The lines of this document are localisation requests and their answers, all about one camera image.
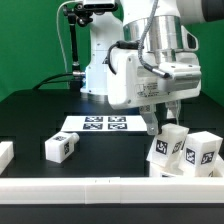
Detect white cable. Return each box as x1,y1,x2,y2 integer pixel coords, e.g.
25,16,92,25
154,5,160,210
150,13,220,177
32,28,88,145
55,0,78,74

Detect white camera on mount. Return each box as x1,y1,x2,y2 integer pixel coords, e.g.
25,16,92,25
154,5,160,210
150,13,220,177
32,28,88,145
83,0,116,10

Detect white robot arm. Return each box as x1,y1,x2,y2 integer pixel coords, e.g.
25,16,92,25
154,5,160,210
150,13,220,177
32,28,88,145
82,0,224,135

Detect black cables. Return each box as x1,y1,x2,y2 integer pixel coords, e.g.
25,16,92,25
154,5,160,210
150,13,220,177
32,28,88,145
32,72,75,90

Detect white U-shaped fence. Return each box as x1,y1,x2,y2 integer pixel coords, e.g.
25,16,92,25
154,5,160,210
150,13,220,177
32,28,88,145
0,139,224,205

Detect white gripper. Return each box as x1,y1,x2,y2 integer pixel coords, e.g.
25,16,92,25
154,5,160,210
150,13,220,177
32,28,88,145
107,33,201,135

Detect white fiducial marker sheet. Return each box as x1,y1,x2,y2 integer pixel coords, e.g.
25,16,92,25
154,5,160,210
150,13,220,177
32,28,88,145
61,115,146,132

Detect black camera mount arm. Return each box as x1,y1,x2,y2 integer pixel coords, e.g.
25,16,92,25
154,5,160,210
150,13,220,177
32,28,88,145
63,3,93,91

